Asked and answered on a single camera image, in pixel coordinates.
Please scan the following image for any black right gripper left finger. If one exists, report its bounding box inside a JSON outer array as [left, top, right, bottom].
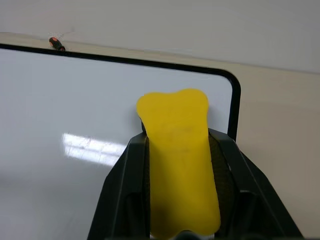
[[86, 132, 151, 240]]

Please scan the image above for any yellow bone-shaped eraser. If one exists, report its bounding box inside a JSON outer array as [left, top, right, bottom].
[[136, 87, 222, 237]]

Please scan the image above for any black-framed whiteboard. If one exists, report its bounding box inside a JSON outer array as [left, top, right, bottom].
[[0, 43, 242, 240]]

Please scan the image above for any black and orange marker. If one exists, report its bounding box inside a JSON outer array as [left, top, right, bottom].
[[48, 36, 67, 52]]

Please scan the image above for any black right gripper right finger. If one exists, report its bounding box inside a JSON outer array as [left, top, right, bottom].
[[207, 128, 305, 240]]

